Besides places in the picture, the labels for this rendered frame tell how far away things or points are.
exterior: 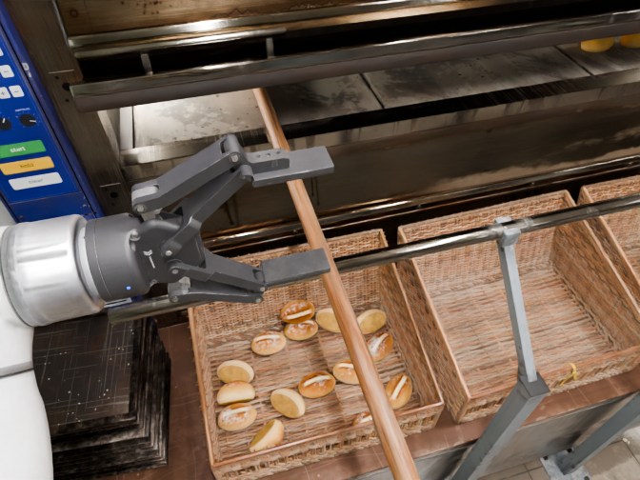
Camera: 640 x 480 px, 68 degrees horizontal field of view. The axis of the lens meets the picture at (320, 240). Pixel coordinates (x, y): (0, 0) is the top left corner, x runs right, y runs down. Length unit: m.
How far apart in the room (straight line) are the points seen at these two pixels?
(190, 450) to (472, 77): 1.19
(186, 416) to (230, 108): 0.80
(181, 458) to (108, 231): 0.97
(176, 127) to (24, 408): 0.82
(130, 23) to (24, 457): 0.67
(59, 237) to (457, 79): 1.10
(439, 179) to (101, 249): 1.03
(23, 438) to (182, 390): 0.97
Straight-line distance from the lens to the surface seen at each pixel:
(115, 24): 0.92
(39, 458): 0.48
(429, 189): 1.32
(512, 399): 1.10
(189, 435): 1.36
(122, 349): 1.17
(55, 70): 0.99
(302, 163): 0.41
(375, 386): 0.68
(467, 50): 0.95
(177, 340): 1.49
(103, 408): 1.11
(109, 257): 0.43
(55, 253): 0.43
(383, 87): 1.28
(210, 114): 1.19
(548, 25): 1.03
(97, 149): 1.07
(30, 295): 0.44
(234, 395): 1.30
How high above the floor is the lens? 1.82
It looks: 48 degrees down
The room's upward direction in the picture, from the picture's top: straight up
